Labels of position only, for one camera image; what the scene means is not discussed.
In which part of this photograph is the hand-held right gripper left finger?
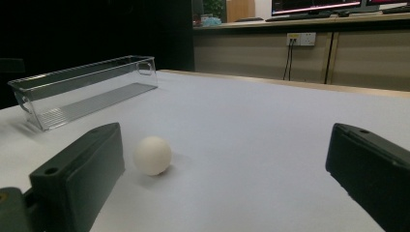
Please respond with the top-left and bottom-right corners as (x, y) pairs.
(29, 122), (126, 232)

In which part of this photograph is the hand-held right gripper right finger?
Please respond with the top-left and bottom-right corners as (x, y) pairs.
(325, 122), (410, 232)

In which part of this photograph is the white ball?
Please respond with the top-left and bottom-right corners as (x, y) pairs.
(132, 135), (173, 177)

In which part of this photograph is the clear plastic container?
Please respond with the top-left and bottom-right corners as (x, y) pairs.
(7, 54), (159, 132)

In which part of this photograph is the white table mat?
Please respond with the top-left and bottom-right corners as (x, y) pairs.
(0, 71), (410, 232)

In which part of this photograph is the black curtain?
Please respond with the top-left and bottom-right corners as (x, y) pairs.
(0, 0), (195, 110)

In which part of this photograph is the wooden counter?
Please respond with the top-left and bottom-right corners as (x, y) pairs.
(192, 12), (410, 32)

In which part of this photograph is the black keyboard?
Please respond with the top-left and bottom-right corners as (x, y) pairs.
(265, 11), (333, 23)
(381, 5), (410, 15)

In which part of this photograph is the computer monitor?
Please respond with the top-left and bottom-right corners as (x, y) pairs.
(271, 0), (363, 16)
(366, 0), (410, 8)

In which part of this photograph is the beige cabinet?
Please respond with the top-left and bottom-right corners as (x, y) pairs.
(192, 29), (410, 93)

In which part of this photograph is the light blue item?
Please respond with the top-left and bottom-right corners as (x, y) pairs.
(200, 16), (223, 28)

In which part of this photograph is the wooden door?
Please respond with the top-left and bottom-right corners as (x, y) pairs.
(225, 0), (256, 23)

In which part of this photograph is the green plant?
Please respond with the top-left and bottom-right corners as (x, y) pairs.
(202, 0), (226, 19)

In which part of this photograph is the black power cable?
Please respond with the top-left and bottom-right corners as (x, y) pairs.
(288, 39), (296, 82)
(282, 39), (291, 81)

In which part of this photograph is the white wall socket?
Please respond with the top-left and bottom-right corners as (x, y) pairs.
(286, 32), (317, 46)

